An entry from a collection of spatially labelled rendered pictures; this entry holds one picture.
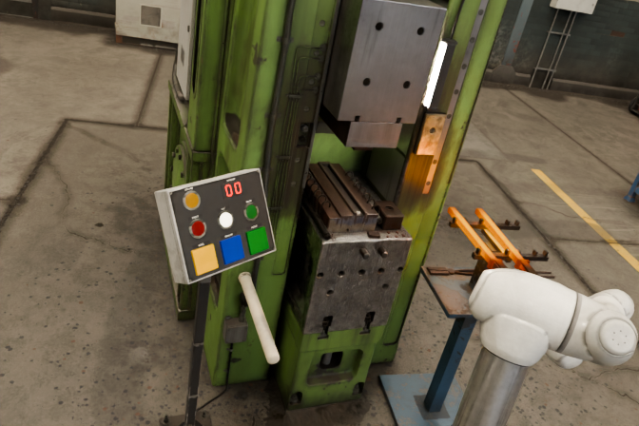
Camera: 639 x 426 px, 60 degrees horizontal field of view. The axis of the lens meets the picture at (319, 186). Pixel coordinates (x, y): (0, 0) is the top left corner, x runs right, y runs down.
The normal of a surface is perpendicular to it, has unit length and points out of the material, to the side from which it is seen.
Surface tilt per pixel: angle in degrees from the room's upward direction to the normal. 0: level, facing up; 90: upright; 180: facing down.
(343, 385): 89
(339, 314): 90
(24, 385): 0
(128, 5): 90
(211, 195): 60
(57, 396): 0
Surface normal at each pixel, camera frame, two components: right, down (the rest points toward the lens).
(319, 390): 0.33, 0.48
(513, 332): -0.38, 0.09
